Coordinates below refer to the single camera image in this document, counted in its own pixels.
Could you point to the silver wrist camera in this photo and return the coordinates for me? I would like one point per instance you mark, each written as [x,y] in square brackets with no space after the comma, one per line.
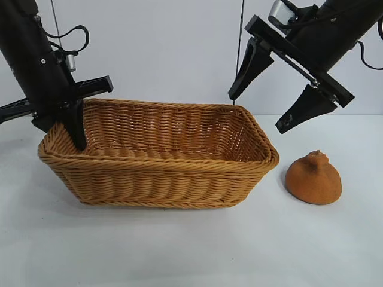
[71,61]
[279,12]

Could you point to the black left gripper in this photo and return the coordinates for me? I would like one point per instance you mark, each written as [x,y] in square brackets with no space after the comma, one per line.
[33,65]

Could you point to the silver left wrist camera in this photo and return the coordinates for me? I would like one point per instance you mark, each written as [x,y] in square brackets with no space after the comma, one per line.
[71,61]

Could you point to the orange-brown pear-shaped bread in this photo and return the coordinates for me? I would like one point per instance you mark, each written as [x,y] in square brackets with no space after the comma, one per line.
[314,182]

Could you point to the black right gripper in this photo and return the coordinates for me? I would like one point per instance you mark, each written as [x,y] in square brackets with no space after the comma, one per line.
[326,39]

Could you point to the woven wicker basket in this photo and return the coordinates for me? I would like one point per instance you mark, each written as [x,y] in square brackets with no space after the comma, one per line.
[161,179]

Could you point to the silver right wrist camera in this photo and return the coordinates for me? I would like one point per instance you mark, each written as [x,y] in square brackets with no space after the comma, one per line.
[279,12]

